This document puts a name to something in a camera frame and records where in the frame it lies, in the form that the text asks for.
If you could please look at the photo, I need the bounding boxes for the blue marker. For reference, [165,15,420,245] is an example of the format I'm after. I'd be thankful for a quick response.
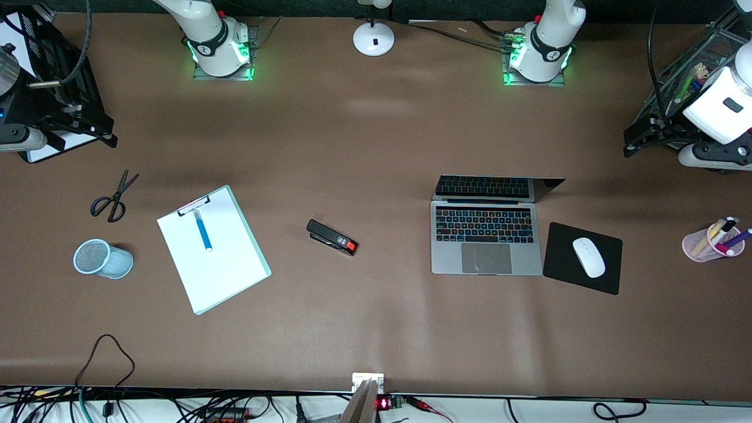
[193,210,213,252]

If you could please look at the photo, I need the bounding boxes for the silver laptop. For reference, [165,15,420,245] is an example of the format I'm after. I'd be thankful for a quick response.
[431,174,566,276]

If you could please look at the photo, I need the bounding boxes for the green marker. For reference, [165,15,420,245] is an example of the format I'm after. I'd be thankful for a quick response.
[676,66,703,104]

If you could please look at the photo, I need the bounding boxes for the purple marker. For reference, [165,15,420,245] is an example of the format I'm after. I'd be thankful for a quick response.
[726,229,752,254]

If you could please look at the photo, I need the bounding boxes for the white paper stack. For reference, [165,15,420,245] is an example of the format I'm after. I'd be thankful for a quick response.
[0,26,24,80]
[26,130,100,163]

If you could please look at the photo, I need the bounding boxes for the black stacked letter tray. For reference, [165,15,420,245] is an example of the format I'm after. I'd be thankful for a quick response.
[0,3,118,164]

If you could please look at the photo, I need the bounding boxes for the black scissors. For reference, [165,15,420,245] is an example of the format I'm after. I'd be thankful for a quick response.
[90,170,140,223]

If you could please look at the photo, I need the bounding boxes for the black mesh desk tray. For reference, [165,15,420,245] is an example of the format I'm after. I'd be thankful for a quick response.
[637,9,752,142]

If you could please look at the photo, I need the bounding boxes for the yellow highlighter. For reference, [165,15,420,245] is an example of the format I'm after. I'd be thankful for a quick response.
[692,226,722,257]

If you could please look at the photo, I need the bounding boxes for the pink mesh pen cup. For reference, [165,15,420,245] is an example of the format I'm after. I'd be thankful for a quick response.
[682,222,746,263]

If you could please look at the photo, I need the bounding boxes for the blue mesh pen cup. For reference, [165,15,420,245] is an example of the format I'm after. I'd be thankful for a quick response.
[73,239,134,280]

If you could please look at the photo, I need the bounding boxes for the white computer mouse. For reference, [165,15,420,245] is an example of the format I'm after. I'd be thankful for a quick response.
[573,237,606,278]

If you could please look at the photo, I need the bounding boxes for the black mouse pad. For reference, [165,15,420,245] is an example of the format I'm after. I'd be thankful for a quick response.
[542,221,623,296]

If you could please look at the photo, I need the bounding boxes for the white paper sheet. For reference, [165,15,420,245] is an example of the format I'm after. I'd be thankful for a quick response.
[157,189,266,312]

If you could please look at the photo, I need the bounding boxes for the teal clipboard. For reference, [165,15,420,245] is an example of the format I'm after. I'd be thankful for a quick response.
[156,185,272,315]

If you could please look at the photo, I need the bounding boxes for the black stapler with red tip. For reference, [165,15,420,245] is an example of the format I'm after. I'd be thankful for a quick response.
[306,219,359,257]

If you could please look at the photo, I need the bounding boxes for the white round lamp base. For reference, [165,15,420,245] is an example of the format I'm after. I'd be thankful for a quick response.
[352,0,395,58]

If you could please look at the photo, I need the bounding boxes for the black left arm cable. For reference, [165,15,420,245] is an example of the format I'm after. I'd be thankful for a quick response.
[647,15,670,127]

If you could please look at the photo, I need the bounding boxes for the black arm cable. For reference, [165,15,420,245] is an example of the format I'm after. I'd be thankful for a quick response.
[56,0,93,86]
[647,15,670,127]

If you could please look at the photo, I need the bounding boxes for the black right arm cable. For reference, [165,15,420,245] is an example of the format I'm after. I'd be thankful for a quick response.
[56,0,93,86]

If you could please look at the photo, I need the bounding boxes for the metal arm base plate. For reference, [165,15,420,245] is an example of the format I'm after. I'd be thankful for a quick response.
[193,26,257,82]
[503,34,568,88]

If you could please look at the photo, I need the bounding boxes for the black cable bundle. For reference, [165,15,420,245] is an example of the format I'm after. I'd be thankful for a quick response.
[405,19,518,52]

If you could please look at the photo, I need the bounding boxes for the black looped cable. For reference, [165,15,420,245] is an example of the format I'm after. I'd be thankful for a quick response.
[75,334,136,391]

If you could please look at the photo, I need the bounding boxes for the black coiled cable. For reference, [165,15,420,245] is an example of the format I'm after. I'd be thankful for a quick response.
[592,399,648,421]

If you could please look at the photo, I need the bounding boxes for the tangled black cables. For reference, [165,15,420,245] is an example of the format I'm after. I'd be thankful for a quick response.
[0,387,283,423]

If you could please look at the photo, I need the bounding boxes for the red wire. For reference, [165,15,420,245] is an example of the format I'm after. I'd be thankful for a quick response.
[405,397,454,423]

